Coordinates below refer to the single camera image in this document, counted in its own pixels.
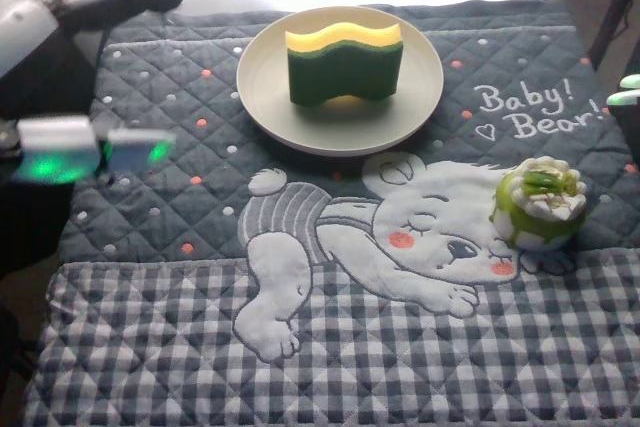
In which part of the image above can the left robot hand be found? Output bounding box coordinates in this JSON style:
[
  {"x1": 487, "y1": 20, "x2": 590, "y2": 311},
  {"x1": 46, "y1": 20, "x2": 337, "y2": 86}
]
[{"x1": 604, "y1": 74, "x2": 640, "y2": 107}]

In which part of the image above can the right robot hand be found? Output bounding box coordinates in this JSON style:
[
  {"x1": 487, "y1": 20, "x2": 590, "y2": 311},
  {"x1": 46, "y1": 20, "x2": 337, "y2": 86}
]
[{"x1": 0, "y1": 0, "x2": 186, "y2": 81}]

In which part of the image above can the green and white toy cake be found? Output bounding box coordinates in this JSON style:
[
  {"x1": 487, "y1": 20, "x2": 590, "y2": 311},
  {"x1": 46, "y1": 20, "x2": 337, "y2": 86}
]
[{"x1": 488, "y1": 156, "x2": 589, "y2": 252}]

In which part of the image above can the yellow and green wavy sponge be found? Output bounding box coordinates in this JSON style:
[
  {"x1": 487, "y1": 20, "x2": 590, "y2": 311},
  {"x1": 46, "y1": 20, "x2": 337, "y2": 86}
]
[{"x1": 284, "y1": 21, "x2": 404, "y2": 107}]

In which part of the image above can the black metal stand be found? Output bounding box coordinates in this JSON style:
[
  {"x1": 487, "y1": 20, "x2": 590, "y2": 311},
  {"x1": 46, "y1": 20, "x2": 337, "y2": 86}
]
[{"x1": 587, "y1": 0, "x2": 640, "y2": 68}]

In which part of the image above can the round cream plate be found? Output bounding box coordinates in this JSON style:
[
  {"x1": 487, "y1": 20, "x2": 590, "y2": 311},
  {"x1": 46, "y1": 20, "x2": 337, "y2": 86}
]
[{"x1": 235, "y1": 5, "x2": 445, "y2": 157}]

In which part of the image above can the grey quilt with bear print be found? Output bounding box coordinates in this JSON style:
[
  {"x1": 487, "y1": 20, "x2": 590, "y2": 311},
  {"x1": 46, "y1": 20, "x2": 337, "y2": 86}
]
[{"x1": 19, "y1": 0, "x2": 640, "y2": 427}]

